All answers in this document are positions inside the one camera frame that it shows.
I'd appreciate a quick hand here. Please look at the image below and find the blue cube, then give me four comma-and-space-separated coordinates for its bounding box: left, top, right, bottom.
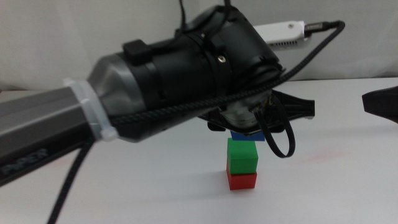
230, 130, 266, 142

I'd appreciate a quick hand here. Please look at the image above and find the green cube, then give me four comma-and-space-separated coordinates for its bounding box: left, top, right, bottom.
226, 138, 259, 175

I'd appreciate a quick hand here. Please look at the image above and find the red cube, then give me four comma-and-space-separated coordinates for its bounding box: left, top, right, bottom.
226, 161, 258, 191

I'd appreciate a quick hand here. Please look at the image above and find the white curtain backdrop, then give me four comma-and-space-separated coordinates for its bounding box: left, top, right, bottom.
0, 0, 398, 91

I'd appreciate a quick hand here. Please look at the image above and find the black cable tie loop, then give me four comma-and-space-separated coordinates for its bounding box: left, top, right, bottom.
253, 92, 296, 159

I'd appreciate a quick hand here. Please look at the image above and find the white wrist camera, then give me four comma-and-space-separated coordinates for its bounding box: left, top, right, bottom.
253, 20, 312, 51

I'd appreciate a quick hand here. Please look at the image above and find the thin black cable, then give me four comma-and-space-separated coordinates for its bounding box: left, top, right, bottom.
178, 0, 188, 34

